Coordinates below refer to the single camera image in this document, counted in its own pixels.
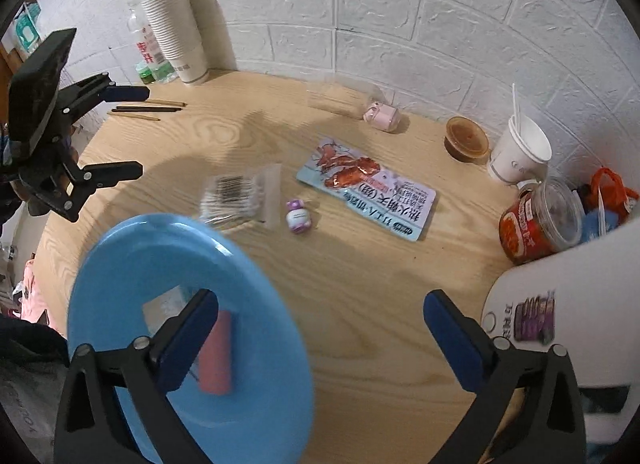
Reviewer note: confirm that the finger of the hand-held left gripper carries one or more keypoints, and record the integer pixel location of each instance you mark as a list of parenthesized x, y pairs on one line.
[(127, 92), (120, 170)]

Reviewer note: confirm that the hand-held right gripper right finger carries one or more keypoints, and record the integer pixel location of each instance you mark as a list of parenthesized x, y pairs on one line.
[(452, 339)]

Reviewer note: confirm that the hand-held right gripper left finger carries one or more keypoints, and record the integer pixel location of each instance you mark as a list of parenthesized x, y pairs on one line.
[(187, 339)]

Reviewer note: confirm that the blue plastic basin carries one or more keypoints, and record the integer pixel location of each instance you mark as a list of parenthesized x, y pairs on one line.
[(150, 254)]

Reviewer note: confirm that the clear toothpick box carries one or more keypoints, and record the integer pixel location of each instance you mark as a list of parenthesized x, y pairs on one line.
[(235, 194)]

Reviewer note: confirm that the small cartoon toy figure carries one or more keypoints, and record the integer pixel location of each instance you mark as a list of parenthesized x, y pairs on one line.
[(297, 218)]

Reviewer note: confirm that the wooden desktop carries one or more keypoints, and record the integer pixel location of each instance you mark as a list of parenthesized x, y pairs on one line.
[(350, 269)]

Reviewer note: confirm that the dark chopstick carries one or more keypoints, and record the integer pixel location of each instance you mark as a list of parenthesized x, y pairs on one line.
[(145, 108)]

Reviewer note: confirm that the green lidded small jar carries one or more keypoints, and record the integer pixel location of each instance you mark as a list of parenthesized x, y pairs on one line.
[(145, 74)]

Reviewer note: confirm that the light wooden chopstick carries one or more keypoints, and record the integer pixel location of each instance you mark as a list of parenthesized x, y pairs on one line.
[(165, 103), (135, 117)]

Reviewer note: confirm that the pink cylindrical roll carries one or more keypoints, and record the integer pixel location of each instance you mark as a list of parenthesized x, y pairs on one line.
[(217, 359)]

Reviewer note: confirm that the clear water bottle red label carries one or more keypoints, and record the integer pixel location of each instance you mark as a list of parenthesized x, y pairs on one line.
[(150, 51)]

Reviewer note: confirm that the green white box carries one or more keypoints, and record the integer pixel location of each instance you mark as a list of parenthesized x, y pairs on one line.
[(27, 26)]

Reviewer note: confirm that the stack of white paper cups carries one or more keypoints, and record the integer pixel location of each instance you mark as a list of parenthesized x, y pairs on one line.
[(175, 34)]

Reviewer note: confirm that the red labelled clear jar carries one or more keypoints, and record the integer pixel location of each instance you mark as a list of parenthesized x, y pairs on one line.
[(525, 229)]

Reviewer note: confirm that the white electric kettle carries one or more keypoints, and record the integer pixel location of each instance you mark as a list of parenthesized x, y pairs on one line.
[(575, 284)]

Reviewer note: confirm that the pink cloth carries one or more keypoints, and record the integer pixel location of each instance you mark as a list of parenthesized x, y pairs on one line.
[(32, 294)]

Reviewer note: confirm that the light blue snack packet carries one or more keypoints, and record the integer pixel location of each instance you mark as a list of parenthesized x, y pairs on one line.
[(370, 189)]

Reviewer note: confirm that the blue plastic packet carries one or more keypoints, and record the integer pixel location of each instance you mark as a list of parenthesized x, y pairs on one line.
[(592, 224)]

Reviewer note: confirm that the white paper cup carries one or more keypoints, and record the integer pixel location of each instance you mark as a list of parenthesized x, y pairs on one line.
[(510, 159)]

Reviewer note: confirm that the brown sauce cup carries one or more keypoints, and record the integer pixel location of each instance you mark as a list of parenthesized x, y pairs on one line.
[(465, 139)]

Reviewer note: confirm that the orange plastic bag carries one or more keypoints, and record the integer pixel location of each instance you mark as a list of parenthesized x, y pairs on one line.
[(607, 189)]

